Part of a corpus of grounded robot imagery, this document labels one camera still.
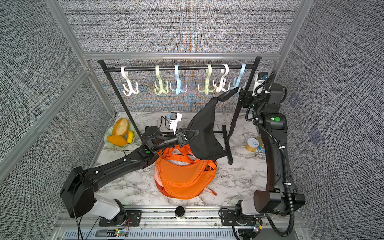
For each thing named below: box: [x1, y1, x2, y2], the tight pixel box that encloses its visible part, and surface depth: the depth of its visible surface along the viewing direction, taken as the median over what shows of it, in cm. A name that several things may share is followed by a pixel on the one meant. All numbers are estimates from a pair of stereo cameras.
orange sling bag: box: [156, 144, 218, 200], surface depth 78 cm
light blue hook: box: [170, 64, 188, 95], surface depth 65 cm
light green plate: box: [103, 126, 136, 148], surface depth 100 cm
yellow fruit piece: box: [127, 130, 134, 144], surface depth 102 cm
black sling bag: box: [188, 87, 243, 160], surface depth 67 cm
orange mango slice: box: [107, 135, 127, 147], surface depth 100 cm
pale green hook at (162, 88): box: [154, 65, 169, 95], surface depth 67 cm
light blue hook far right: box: [230, 63, 247, 90], surface depth 67 cm
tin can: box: [245, 137, 260, 153], surface depth 97 cm
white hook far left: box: [120, 66, 139, 96], surface depth 66 cm
